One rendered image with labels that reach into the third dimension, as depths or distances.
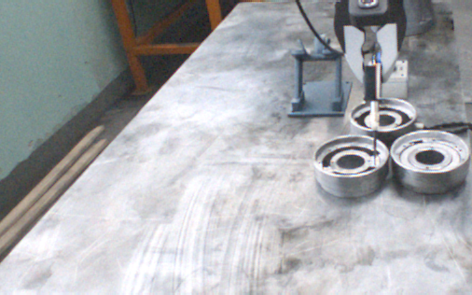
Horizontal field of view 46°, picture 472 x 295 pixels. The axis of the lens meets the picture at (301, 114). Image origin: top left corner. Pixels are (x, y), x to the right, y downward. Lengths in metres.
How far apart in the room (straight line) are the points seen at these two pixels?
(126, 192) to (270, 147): 0.23
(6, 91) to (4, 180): 0.36
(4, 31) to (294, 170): 1.91
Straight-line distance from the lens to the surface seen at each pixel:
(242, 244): 0.71
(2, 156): 2.54
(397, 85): 0.97
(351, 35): 0.74
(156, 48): 3.05
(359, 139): 0.81
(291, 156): 0.85
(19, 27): 2.64
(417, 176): 0.73
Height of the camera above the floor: 1.26
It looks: 28 degrees down
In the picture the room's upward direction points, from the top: 8 degrees counter-clockwise
